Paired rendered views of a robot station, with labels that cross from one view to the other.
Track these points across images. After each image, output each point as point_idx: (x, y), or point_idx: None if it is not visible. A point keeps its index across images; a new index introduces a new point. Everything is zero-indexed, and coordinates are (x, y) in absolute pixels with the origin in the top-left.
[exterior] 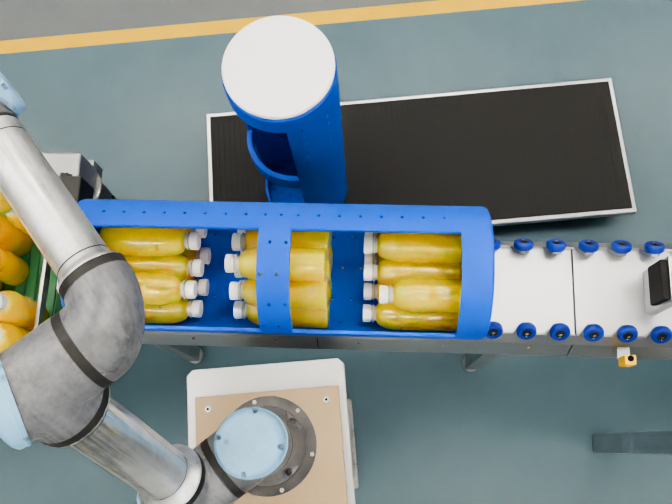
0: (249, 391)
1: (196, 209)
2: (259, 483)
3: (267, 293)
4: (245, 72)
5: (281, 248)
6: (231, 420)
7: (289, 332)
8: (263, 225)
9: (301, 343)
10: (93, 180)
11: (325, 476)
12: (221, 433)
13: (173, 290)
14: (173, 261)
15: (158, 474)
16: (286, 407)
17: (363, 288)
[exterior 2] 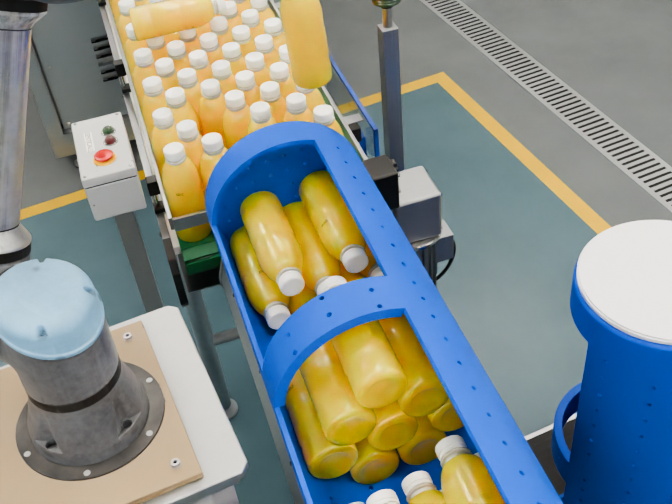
0: (165, 374)
1: (384, 220)
2: (27, 412)
3: (300, 322)
4: (629, 248)
5: (368, 304)
6: (67, 266)
7: (273, 404)
8: (393, 279)
9: (301, 501)
10: (424, 234)
11: (56, 503)
12: (47, 261)
13: (278, 259)
14: (321, 257)
15: None
16: (150, 418)
17: None
